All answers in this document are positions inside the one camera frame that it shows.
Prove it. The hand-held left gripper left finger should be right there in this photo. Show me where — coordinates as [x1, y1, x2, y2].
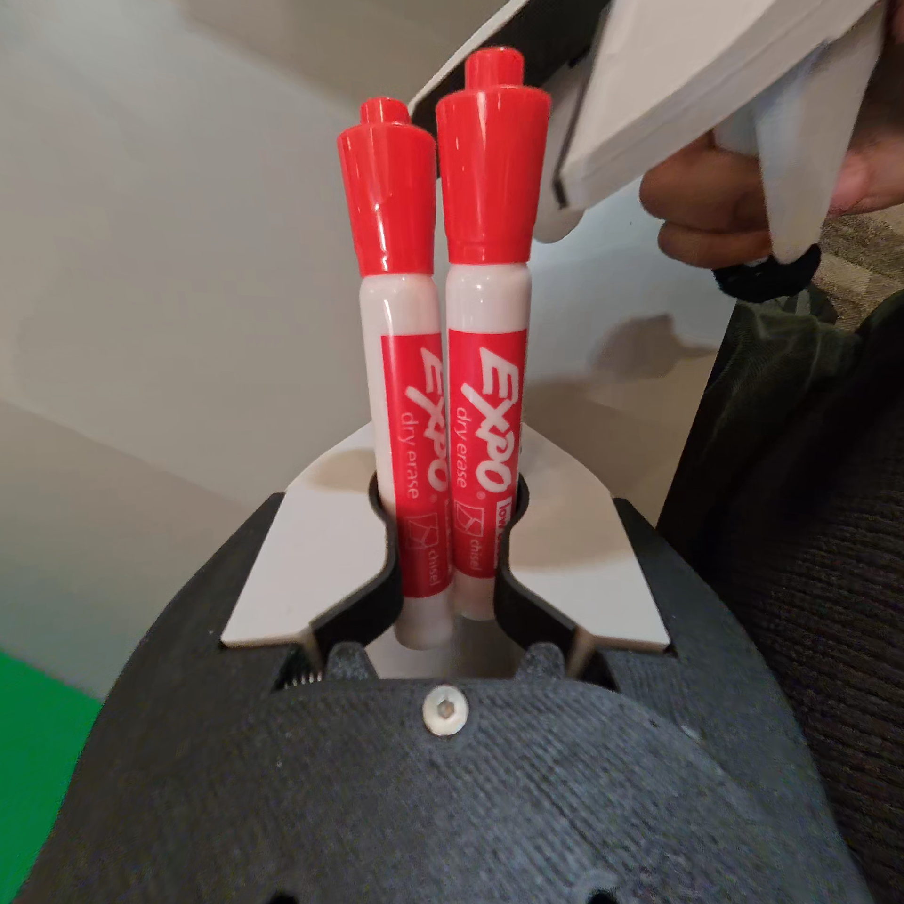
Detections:
[220, 424, 404, 668]

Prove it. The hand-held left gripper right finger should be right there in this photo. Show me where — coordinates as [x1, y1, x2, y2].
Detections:
[494, 427, 670, 675]

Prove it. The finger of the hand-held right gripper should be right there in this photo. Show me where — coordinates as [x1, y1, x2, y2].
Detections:
[556, 0, 887, 210]
[408, 0, 610, 244]

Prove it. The red dry-erase marker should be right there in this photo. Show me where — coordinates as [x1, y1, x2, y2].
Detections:
[436, 48, 552, 621]
[337, 97, 453, 649]

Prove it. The green plastic bin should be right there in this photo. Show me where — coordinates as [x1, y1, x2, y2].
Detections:
[0, 648, 101, 904]

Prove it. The person's right hand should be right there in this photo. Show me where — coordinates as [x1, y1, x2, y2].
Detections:
[639, 0, 904, 269]

